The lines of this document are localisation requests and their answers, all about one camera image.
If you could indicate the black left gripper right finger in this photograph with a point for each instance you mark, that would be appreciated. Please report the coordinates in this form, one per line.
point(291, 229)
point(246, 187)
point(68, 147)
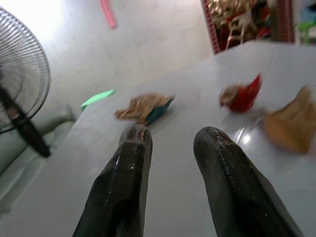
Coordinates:
point(232, 182)

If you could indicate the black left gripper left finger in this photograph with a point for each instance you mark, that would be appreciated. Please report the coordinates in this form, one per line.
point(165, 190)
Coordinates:
point(123, 177)

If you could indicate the brown translucent wrapper bag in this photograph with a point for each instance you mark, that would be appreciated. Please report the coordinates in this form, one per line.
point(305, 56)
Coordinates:
point(291, 122)

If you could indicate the brown and teal snack wrapper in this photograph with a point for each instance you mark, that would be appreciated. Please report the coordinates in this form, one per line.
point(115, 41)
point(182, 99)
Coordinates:
point(144, 106)

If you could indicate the green flat plastic piece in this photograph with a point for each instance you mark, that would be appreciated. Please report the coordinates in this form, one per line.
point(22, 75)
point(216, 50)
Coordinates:
point(97, 98)

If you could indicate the crumpled red wrapper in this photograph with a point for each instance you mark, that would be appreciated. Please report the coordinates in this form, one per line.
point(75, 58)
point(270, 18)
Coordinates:
point(243, 97)

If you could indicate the black standing fan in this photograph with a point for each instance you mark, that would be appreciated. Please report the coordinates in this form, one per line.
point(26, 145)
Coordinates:
point(27, 118)

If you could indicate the pink plastic strip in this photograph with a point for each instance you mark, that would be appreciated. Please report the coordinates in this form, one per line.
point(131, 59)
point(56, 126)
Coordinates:
point(108, 13)

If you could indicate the green plastic stool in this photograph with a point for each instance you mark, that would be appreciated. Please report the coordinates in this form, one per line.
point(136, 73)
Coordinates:
point(307, 26)

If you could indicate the red white patterned door frame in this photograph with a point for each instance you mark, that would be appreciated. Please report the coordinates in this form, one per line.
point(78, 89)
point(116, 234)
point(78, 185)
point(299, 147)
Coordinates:
point(284, 19)
point(211, 24)

